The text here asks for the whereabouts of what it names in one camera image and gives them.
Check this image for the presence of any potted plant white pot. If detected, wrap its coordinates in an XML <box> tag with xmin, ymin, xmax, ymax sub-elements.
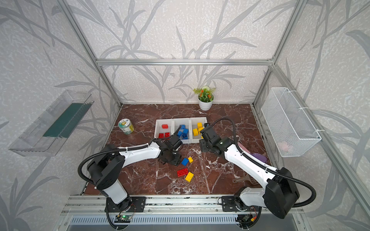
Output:
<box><xmin>193</xmin><ymin>86</ymin><xmax>216</xmax><ymax>111</ymax></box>

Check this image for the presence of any clear plastic wall shelf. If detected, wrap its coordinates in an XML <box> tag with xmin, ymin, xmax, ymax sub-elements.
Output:
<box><xmin>9</xmin><ymin>90</ymin><xmax>94</xmax><ymax>157</ymax></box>

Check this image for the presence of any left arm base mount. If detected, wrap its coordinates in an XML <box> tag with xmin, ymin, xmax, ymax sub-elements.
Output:
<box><xmin>105</xmin><ymin>196</ymin><xmax>146</xmax><ymax>213</ymax></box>

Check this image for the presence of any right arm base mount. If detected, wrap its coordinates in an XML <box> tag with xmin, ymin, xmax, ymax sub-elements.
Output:
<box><xmin>219</xmin><ymin>196</ymin><xmax>258</xmax><ymax>212</ymax></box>

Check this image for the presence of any purple pink scoop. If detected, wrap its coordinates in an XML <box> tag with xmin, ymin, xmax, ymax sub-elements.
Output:
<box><xmin>238</xmin><ymin>142</ymin><xmax>267</xmax><ymax>164</ymax></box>

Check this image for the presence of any white bin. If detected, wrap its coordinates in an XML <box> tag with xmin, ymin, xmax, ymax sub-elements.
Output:
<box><xmin>154</xmin><ymin>119</ymin><xmax>175</xmax><ymax>139</ymax></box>
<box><xmin>190</xmin><ymin>117</ymin><xmax>208</xmax><ymax>143</ymax></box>
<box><xmin>172</xmin><ymin>118</ymin><xmax>190</xmax><ymax>144</ymax></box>

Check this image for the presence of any pink object in basket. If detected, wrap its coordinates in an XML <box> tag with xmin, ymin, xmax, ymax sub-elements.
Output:
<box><xmin>278</xmin><ymin>141</ymin><xmax>292</xmax><ymax>153</ymax></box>

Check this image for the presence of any right white bin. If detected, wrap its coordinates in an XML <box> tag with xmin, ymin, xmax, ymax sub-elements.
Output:
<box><xmin>190</xmin><ymin>117</ymin><xmax>208</xmax><ymax>143</ymax></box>

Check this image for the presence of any green label tin can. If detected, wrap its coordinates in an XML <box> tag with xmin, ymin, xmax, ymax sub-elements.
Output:
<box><xmin>118</xmin><ymin>118</ymin><xmax>134</xmax><ymax>135</ymax></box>

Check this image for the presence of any left white bin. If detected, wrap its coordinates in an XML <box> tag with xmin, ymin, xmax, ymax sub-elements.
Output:
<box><xmin>154</xmin><ymin>119</ymin><xmax>175</xmax><ymax>139</ymax></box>

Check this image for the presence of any yellow lego pair brick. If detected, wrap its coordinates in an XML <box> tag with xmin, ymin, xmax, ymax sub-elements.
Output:
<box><xmin>185</xmin><ymin>172</ymin><xmax>194</xmax><ymax>182</ymax></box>

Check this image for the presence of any middle white bin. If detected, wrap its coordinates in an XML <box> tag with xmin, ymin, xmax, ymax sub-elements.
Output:
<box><xmin>172</xmin><ymin>118</ymin><xmax>190</xmax><ymax>144</ymax></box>

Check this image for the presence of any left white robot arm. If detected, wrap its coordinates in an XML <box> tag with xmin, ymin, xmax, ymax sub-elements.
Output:
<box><xmin>78</xmin><ymin>135</ymin><xmax>183</xmax><ymax>206</ymax></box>

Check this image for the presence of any white wire mesh basket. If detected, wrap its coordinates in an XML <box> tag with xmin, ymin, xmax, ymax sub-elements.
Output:
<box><xmin>261</xmin><ymin>87</ymin><xmax>321</xmax><ymax>157</ymax></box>

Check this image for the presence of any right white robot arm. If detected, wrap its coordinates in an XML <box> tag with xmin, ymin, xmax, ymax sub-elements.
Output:
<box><xmin>199</xmin><ymin>126</ymin><xmax>317</xmax><ymax>219</ymax></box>

